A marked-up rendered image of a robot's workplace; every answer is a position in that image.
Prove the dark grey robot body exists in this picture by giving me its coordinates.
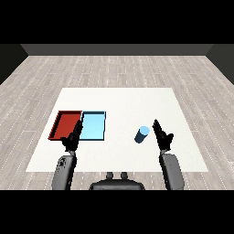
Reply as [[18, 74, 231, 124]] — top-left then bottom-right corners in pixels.
[[89, 172, 145, 191]]

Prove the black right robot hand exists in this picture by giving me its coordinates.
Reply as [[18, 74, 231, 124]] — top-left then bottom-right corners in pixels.
[[152, 119, 175, 152]]

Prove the light blue shallow open box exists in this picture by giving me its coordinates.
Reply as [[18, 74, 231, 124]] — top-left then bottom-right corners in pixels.
[[78, 111, 107, 142]]

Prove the red shallow open box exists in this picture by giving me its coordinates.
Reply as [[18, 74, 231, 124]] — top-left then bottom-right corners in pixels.
[[48, 110, 83, 142]]

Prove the small blue can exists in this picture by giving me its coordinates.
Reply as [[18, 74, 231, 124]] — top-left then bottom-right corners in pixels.
[[133, 125, 151, 144]]

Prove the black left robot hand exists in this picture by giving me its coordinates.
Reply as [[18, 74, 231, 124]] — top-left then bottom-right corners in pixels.
[[59, 119, 84, 153]]

